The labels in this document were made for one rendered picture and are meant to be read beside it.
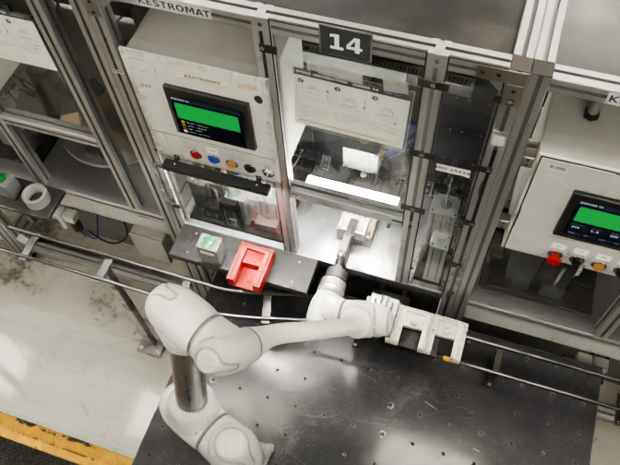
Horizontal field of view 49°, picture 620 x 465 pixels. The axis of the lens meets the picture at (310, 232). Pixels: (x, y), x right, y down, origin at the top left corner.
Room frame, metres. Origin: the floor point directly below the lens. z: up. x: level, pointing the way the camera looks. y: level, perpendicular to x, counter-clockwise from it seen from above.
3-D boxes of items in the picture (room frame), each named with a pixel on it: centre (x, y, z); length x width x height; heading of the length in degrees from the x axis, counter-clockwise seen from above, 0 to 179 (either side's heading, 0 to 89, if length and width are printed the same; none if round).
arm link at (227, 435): (0.54, 0.31, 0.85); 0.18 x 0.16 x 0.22; 46
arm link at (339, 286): (1.00, -0.06, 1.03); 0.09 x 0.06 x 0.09; 67
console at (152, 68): (1.39, 0.23, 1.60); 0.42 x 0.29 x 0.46; 67
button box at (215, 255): (1.23, 0.36, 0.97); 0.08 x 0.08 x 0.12; 67
